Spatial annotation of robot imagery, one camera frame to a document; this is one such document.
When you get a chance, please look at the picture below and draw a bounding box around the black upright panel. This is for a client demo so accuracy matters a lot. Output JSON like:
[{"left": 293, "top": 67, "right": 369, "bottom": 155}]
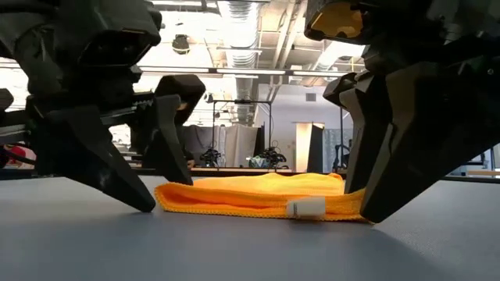
[{"left": 307, "top": 124, "right": 324, "bottom": 174}]

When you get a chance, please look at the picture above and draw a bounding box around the white curtain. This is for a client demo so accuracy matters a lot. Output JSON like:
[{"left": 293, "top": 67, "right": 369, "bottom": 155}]
[{"left": 224, "top": 124, "right": 259, "bottom": 168}]

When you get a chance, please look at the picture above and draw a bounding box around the lit beige pillar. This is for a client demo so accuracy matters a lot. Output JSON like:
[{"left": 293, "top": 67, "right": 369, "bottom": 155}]
[{"left": 295, "top": 122, "right": 325, "bottom": 173}]

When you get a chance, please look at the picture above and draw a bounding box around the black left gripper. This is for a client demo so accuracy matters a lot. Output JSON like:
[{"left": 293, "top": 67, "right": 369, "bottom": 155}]
[{"left": 0, "top": 42, "right": 207, "bottom": 214}]

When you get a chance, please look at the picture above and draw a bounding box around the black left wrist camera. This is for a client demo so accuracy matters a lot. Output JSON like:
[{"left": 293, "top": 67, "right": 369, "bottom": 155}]
[{"left": 58, "top": 0, "right": 162, "bottom": 69}]

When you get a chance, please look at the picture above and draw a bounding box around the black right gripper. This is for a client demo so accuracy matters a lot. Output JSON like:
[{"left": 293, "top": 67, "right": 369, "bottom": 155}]
[{"left": 323, "top": 34, "right": 500, "bottom": 224}]

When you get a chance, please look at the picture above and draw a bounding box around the black ceiling dome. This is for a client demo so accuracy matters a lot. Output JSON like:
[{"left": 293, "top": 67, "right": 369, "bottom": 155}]
[{"left": 171, "top": 34, "right": 191, "bottom": 55}]

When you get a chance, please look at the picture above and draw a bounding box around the long strip ceiling light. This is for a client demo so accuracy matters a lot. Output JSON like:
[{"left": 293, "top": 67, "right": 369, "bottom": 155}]
[{"left": 138, "top": 66, "right": 348, "bottom": 78}]

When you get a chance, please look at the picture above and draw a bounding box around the silver smooth ceiling duct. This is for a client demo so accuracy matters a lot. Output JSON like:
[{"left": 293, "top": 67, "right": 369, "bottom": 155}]
[{"left": 312, "top": 41, "right": 366, "bottom": 73}]

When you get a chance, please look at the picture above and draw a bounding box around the black metal rig frame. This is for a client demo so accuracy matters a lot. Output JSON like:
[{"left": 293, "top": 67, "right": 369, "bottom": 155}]
[{"left": 212, "top": 99, "right": 273, "bottom": 169}]

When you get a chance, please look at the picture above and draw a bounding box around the orange microfibre towel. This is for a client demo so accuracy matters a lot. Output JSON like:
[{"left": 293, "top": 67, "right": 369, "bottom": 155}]
[{"left": 154, "top": 172, "right": 370, "bottom": 223}]

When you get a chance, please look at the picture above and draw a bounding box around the grey curtain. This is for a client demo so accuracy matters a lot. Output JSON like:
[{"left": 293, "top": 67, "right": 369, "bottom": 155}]
[{"left": 182, "top": 124, "right": 227, "bottom": 167}]

